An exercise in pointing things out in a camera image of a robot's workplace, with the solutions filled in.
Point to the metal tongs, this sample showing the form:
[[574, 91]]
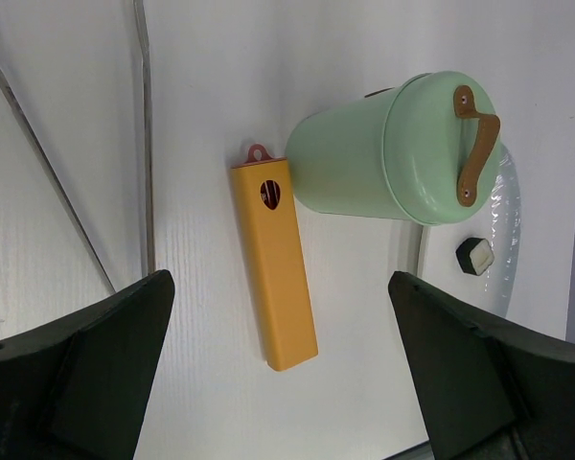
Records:
[[20, 117]]

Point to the yellow wooden block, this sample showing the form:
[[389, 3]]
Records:
[[274, 258]]

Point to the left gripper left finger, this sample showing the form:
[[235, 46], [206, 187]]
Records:
[[78, 387]]

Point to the white oval plate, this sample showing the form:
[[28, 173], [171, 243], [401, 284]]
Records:
[[498, 222]]

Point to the sushi roll piece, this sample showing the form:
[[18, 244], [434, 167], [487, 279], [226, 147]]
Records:
[[475, 256]]

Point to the green lid with handle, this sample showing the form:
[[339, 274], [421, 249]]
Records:
[[441, 147]]

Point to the green lunch cup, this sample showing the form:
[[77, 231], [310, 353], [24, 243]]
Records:
[[337, 162]]

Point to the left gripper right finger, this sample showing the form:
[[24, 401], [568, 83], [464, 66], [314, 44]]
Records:
[[488, 388]]

